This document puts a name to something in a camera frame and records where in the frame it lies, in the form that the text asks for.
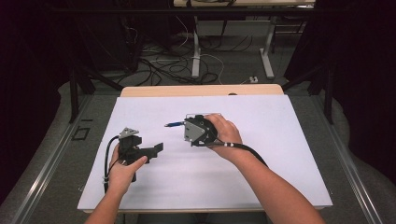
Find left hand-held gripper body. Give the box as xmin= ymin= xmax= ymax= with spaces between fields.
xmin=118 ymin=126 xmax=154 ymax=166

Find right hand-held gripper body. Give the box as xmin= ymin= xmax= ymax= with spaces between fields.
xmin=183 ymin=114 xmax=219 ymax=147

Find clear plastic organizer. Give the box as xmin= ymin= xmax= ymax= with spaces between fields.
xmin=184 ymin=112 xmax=223 ymax=147

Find blue pen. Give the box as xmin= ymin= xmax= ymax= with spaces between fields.
xmin=163 ymin=120 xmax=186 ymax=129

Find person's left hand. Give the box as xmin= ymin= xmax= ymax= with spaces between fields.
xmin=106 ymin=144 xmax=149 ymax=196

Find person's right hand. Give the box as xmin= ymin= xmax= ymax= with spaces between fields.
xmin=204 ymin=113 xmax=248 ymax=163

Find light wooden table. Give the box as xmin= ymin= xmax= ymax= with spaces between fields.
xmin=82 ymin=83 xmax=325 ymax=215

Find white table mat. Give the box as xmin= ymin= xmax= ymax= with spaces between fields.
xmin=77 ymin=94 xmax=333 ymax=211

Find white-legged desk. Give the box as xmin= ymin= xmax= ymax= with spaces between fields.
xmin=173 ymin=0 xmax=316 ymax=80

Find black metal stand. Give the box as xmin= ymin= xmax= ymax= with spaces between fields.
xmin=68 ymin=60 xmax=126 ymax=124
xmin=280 ymin=60 xmax=335 ymax=125

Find person's dark trousers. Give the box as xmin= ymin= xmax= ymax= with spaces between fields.
xmin=135 ymin=212 xmax=269 ymax=224

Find dark curtain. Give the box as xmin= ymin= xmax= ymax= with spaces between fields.
xmin=0 ymin=0 xmax=82 ymax=209
xmin=284 ymin=0 xmax=396 ymax=185

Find black horizontal bar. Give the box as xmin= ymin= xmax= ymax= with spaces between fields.
xmin=50 ymin=7 xmax=347 ymax=14

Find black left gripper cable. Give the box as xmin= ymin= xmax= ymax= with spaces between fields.
xmin=103 ymin=135 xmax=121 ymax=194

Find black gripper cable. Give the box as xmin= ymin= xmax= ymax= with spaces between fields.
xmin=103 ymin=135 xmax=121 ymax=194
xmin=204 ymin=140 xmax=269 ymax=168

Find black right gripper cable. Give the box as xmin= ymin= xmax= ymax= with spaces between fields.
xmin=204 ymin=140 xmax=269 ymax=168

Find bundle of black floor cables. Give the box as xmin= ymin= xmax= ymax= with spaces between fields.
xmin=116 ymin=29 xmax=254 ymax=87

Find white floor cable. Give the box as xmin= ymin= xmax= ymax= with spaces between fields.
xmin=199 ymin=53 xmax=226 ymax=86

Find aluminium floor rail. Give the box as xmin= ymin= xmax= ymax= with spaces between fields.
xmin=8 ymin=94 xmax=92 ymax=224
xmin=312 ymin=94 xmax=385 ymax=224

